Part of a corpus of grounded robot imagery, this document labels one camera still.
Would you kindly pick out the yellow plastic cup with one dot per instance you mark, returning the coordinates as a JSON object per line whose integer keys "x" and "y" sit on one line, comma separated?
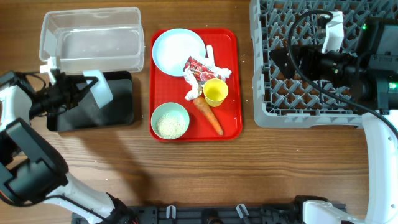
{"x": 215, "y": 91}

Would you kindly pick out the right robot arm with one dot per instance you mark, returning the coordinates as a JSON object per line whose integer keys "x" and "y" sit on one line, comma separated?
{"x": 371, "y": 76}

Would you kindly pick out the mint green bowl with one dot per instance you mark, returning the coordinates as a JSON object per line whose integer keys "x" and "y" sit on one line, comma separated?
{"x": 169, "y": 107}

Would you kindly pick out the grey dishwasher rack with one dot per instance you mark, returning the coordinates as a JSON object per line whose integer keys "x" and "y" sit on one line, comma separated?
{"x": 281, "y": 102}

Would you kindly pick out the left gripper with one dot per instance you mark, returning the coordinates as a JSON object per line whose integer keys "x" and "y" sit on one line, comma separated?
{"x": 71, "y": 85}

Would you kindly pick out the white rice pile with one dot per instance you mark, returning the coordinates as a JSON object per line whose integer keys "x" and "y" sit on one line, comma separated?
{"x": 170, "y": 126}

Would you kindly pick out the light blue bowl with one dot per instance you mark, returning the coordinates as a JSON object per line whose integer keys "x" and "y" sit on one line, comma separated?
{"x": 100, "y": 90}

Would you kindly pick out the light blue plate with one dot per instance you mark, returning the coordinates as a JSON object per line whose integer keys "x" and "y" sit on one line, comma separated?
{"x": 172, "y": 49}

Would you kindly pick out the red snack wrapper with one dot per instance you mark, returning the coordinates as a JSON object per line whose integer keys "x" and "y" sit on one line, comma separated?
{"x": 200, "y": 72}

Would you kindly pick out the red serving tray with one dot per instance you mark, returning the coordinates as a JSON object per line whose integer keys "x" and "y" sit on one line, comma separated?
{"x": 165, "y": 88}

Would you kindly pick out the clear plastic bin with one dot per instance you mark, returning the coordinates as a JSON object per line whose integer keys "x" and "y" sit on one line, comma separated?
{"x": 105, "y": 39}

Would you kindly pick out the black waste tray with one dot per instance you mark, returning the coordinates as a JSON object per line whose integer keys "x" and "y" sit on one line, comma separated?
{"x": 88, "y": 114}

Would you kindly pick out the orange carrot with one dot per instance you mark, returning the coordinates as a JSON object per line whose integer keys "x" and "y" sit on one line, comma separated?
{"x": 203, "y": 107}

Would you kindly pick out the white plastic spoon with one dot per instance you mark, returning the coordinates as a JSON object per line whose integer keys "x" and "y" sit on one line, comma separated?
{"x": 210, "y": 54}

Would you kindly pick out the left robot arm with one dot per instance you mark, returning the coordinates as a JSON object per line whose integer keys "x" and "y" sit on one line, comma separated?
{"x": 32, "y": 170}

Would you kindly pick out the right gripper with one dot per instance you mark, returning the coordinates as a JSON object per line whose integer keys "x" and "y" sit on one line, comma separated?
{"x": 296, "y": 62}

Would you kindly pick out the white napkin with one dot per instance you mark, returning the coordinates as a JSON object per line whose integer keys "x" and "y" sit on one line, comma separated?
{"x": 197, "y": 87}

